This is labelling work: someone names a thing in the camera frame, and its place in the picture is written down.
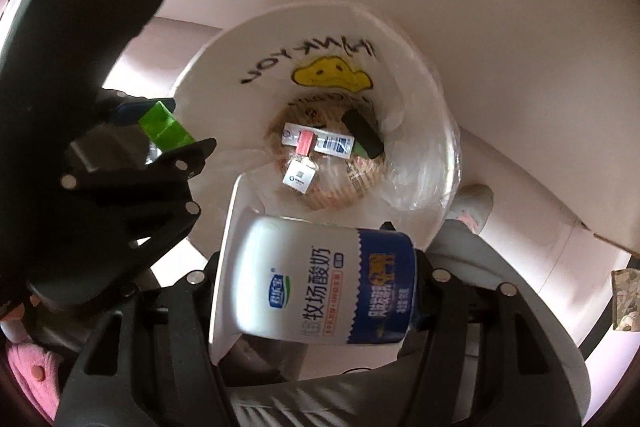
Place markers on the clear plastic bin liner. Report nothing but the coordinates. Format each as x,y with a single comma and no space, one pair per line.
425,157

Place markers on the green box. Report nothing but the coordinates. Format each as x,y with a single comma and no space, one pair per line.
167,129

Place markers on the patterned cloth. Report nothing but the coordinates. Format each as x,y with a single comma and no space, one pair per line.
627,297

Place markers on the long white barcode box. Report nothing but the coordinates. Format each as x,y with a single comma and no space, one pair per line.
332,143

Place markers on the small white square box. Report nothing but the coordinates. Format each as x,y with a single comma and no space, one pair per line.
300,176

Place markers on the small red wrapper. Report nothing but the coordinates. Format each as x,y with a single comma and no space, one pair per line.
306,143

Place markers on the pink fluffy slipper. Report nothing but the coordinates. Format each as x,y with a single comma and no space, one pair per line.
30,372

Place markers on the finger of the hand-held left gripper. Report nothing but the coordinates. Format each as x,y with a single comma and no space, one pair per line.
130,112
165,192

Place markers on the white round bin with smiley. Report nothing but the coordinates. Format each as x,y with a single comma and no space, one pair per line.
225,72

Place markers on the white and blue yogurt cup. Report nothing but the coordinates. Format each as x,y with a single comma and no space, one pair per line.
310,277

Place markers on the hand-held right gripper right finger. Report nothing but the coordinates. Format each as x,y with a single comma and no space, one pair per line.
440,307

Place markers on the person's grey trousers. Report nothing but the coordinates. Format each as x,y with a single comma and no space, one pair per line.
350,387

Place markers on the black and green packet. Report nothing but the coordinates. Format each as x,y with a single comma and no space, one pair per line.
362,129

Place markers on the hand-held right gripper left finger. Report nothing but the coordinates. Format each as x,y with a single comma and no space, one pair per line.
175,307

